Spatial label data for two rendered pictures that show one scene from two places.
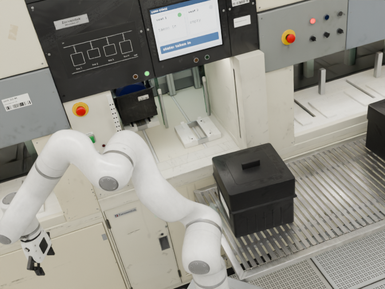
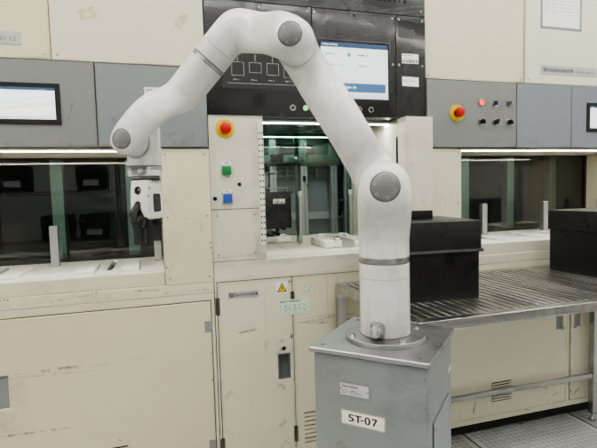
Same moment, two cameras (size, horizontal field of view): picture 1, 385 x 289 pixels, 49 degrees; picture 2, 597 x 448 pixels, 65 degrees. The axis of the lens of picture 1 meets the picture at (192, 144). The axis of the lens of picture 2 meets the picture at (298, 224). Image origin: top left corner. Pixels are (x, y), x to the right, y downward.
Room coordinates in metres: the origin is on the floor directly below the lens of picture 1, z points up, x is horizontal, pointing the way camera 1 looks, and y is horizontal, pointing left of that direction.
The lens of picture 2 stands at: (-0.15, 0.31, 1.12)
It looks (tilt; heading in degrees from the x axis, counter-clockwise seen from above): 4 degrees down; 356
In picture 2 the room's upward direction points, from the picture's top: 2 degrees counter-clockwise
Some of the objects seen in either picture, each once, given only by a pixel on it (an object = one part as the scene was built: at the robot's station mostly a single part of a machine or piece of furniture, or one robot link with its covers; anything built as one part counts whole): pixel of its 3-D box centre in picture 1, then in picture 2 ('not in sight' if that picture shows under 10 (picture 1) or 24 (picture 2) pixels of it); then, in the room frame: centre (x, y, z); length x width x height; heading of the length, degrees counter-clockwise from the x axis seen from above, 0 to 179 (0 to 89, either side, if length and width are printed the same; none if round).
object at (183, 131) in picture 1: (197, 131); (339, 239); (1.99, -0.04, 0.89); 0.22 x 0.21 x 0.04; 12
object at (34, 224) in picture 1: (18, 213); (142, 140); (1.09, 0.61, 1.26); 0.09 x 0.08 x 0.13; 168
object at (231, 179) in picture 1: (251, 173); (421, 229); (1.43, -0.23, 0.98); 0.29 x 0.29 x 0.13; 7
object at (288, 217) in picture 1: (253, 195); (421, 267); (1.43, -0.23, 0.85); 0.28 x 0.28 x 0.17; 7
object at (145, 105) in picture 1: (132, 94); (265, 204); (2.24, 0.29, 1.06); 0.24 x 0.20 x 0.32; 103
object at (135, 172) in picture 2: (28, 230); (144, 172); (1.09, 0.61, 1.18); 0.09 x 0.08 x 0.03; 168
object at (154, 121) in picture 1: (138, 118); (266, 236); (2.24, 0.29, 0.89); 0.22 x 0.21 x 0.04; 12
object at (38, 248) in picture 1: (34, 242); (146, 196); (1.09, 0.61, 1.12); 0.10 x 0.07 x 0.11; 168
